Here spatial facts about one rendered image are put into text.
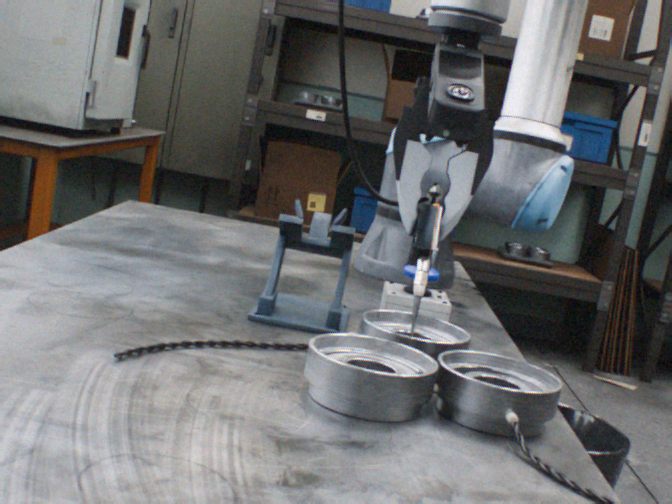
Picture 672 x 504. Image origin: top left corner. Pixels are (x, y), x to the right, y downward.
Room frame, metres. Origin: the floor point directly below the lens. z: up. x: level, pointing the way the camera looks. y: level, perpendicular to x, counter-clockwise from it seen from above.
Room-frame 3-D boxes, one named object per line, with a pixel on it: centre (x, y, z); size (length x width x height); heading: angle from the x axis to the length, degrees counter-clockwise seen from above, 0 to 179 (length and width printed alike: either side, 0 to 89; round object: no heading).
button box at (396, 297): (0.96, -0.10, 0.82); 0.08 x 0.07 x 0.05; 0
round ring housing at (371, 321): (0.81, -0.09, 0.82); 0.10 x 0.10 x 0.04
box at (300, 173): (4.40, 0.21, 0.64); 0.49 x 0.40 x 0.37; 95
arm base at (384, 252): (1.31, -0.11, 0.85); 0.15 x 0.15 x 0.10
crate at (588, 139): (4.43, -0.98, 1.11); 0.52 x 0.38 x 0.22; 90
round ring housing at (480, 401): (0.71, -0.16, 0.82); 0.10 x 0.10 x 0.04
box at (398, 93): (4.41, -0.31, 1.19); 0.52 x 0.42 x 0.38; 90
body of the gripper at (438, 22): (0.87, -0.09, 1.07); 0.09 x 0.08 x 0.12; 178
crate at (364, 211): (4.43, -0.33, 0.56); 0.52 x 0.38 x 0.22; 87
